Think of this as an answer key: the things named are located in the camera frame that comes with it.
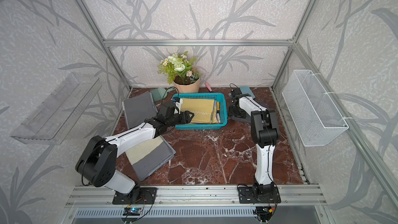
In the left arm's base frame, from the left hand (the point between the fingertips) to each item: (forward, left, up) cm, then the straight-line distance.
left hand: (191, 114), depth 87 cm
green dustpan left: (+28, +28, -14) cm, 42 cm away
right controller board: (-44, -37, -18) cm, 60 cm away
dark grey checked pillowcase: (+3, -35, -10) cm, 37 cm away
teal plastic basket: (+18, -18, -5) cm, 25 cm away
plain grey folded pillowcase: (+14, +38, -13) cm, 42 cm away
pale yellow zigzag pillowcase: (+10, -6, -8) cm, 14 cm away
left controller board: (-44, +25, -15) cm, 53 cm away
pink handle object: (+34, -10, -13) cm, 38 cm away
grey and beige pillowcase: (-20, +22, -13) cm, 32 cm away
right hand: (+9, -28, -12) cm, 32 cm away
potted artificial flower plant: (+21, +8, +15) cm, 27 cm away
